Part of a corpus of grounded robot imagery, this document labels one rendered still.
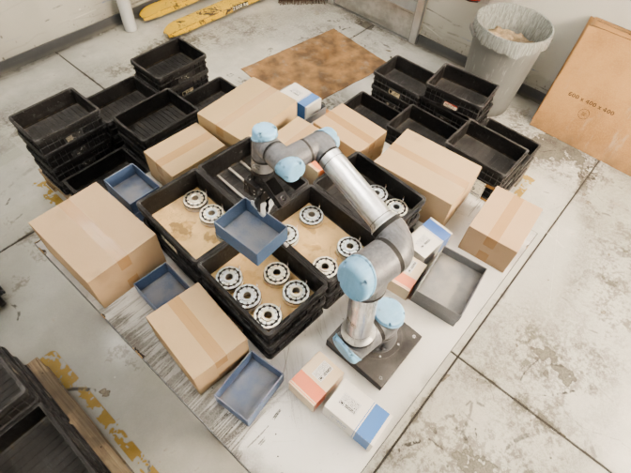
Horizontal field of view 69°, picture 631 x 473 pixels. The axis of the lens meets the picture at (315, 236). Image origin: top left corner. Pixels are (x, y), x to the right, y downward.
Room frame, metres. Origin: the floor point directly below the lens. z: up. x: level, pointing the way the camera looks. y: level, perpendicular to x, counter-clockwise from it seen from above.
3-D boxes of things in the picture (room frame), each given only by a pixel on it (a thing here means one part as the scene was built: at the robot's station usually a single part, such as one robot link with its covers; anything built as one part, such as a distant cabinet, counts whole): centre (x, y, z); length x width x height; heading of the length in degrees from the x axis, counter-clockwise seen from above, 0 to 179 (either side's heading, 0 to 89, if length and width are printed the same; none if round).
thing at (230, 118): (1.82, 0.39, 0.80); 0.40 x 0.30 x 0.20; 146
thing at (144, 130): (2.07, 0.99, 0.37); 0.40 x 0.30 x 0.45; 143
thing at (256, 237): (0.91, 0.22, 1.11); 0.20 x 0.15 x 0.07; 55
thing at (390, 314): (0.73, -0.27, 0.91); 0.13 x 0.12 x 0.14; 133
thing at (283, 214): (1.08, -0.01, 0.87); 0.40 x 0.30 x 0.11; 50
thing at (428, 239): (1.20, -0.49, 0.75); 0.20 x 0.12 x 0.09; 138
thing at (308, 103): (2.10, 0.15, 0.75); 0.20 x 0.12 x 0.09; 52
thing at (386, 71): (2.85, -0.54, 0.31); 0.40 x 0.30 x 0.34; 53
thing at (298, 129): (1.65, 0.14, 0.78); 0.30 x 0.22 x 0.16; 145
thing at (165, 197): (1.11, 0.48, 0.87); 0.40 x 0.30 x 0.11; 50
